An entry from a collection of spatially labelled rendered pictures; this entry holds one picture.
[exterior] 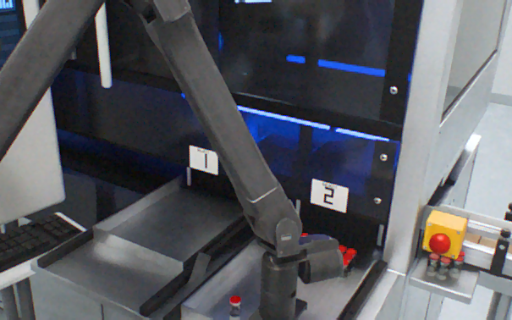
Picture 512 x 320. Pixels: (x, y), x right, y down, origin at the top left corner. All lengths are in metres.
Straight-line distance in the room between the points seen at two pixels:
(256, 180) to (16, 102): 0.33
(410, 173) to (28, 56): 0.73
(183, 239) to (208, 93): 0.60
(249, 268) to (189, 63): 0.57
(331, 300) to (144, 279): 0.39
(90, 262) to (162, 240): 0.17
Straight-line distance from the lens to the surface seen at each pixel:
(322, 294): 1.11
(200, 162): 1.33
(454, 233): 1.12
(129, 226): 1.33
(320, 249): 0.83
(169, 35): 0.72
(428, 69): 1.03
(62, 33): 0.70
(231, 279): 1.13
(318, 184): 1.18
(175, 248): 1.23
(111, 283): 1.15
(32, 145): 1.53
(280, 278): 0.80
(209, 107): 0.73
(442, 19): 1.01
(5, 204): 1.55
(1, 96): 0.70
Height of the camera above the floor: 1.57
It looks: 25 degrees down
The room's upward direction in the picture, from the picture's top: 2 degrees clockwise
